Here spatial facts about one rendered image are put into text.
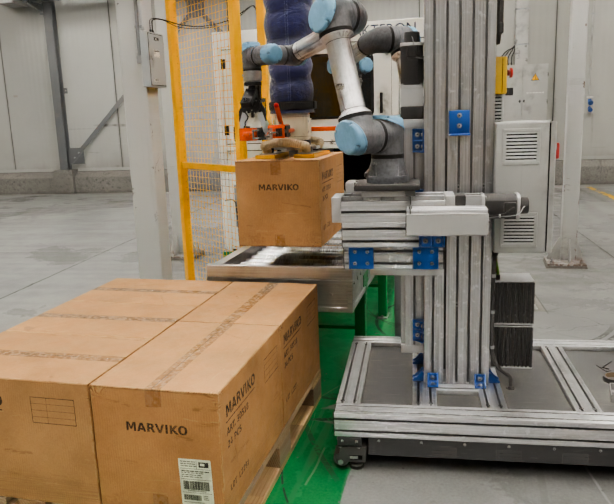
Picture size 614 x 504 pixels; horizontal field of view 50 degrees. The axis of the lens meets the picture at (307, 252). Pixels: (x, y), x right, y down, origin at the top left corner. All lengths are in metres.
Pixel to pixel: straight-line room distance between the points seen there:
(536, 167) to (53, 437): 1.82
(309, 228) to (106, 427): 1.39
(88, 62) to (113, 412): 11.37
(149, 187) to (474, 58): 2.18
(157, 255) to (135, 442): 2.15
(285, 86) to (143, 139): 1.12
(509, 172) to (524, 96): 9.09
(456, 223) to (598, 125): 9.93
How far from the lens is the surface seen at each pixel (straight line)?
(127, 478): 2.09
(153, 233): 4.00
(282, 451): 2.52
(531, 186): 2.47
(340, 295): 2.96
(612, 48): 12.11
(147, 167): 3.96
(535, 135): 2.45
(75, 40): 13.23
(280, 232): 3.03
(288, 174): 2.98
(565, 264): 5.68
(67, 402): 2.08
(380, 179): 2.28
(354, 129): 2.17
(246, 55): 2.68
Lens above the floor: 1.28
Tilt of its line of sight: 12 degrees down
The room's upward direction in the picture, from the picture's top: 2 degrees counter-clockwise
